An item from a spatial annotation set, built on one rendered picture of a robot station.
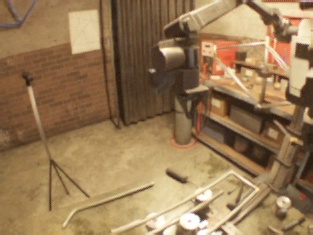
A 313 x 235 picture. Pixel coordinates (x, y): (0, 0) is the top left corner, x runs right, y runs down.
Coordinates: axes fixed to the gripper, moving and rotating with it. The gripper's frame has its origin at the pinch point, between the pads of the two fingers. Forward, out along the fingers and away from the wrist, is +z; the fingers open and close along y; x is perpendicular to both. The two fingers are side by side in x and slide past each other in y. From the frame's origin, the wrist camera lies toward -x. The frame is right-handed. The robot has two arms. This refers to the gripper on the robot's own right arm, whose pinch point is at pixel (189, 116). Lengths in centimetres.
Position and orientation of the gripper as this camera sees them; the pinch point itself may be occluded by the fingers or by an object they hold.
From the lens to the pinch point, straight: 57.4
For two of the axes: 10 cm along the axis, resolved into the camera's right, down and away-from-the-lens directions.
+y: 3.6, 4.0, -8.4
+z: 0.6, 8.9, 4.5
